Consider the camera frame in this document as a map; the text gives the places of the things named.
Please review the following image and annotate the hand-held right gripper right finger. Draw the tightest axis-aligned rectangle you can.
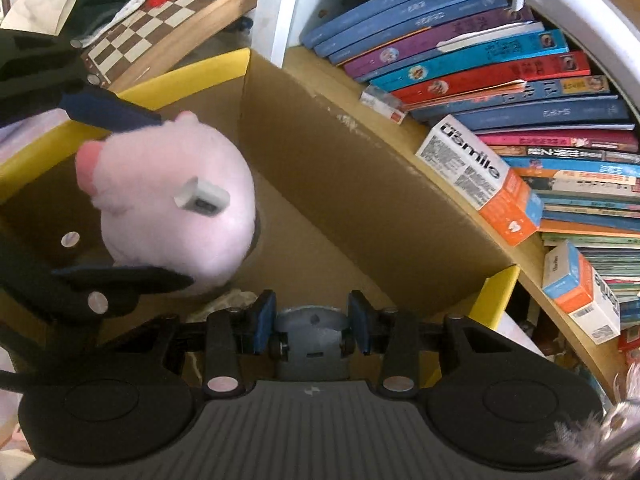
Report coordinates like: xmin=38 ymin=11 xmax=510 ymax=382
xmin=348 ymin=290 xmax=483 ymax=396

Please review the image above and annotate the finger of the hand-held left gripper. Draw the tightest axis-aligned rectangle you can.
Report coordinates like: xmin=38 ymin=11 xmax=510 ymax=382
xmin=0 ymin=30 xmax=164 ymax=134
xmin=0 ymin=230 xmax=194 ymax=331

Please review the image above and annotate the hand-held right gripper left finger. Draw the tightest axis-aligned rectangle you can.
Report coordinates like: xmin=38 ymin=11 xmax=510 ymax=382
xmin=145 ymin=290 xmax=277 ymax=396

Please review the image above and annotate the pink plush toy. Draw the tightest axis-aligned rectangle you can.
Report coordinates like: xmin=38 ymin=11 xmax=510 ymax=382
xmin=75 ymin=110 xmax=259 ymax=297

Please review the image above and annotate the yellow-rimmed cardboard box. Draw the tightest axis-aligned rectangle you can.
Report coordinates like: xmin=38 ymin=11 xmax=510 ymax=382
xmin=0 ymin=47 xmax=522 ymax=396

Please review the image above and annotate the wooden desktop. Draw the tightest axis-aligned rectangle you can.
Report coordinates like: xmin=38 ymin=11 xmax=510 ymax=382
xmin=281 ymin=45 xmax=617 ymax=403

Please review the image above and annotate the wooden chessboard table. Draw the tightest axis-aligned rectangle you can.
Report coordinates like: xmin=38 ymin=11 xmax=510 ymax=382
xmin=81 ymin=0 xmax=267 ymax=92

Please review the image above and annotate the large white orange carton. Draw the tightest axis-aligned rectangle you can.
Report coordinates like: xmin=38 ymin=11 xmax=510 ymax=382
xmin=415 ymin=114 xmax=544 ymax=247

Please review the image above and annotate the small red white packet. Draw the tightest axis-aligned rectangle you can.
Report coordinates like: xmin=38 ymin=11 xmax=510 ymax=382
xmin=359 ymin=85 xmax=408 ymax=126

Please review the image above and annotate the small white orange carton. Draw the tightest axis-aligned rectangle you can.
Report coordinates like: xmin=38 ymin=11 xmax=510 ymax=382
xmin=541 ymin=240 xmax=622 ymax=346

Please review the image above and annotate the grey fluffy object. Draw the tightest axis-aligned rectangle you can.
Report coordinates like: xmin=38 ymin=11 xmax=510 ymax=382
xmin=537 ymin=362 xmax=640 ymax=466

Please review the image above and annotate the row of books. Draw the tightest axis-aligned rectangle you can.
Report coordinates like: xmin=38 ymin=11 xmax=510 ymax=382
xmin=299 ymin=0 xmax=640 ymax=331

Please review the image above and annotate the white curved bar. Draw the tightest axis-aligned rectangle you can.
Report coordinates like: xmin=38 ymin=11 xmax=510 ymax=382
xmin=472 ymin=0 xmax=640 ymax=133

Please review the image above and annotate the white shelf frame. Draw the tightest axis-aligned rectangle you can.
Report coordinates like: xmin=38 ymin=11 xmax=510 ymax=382
xmin=254 ymin=0 xmax=366 ymax=69

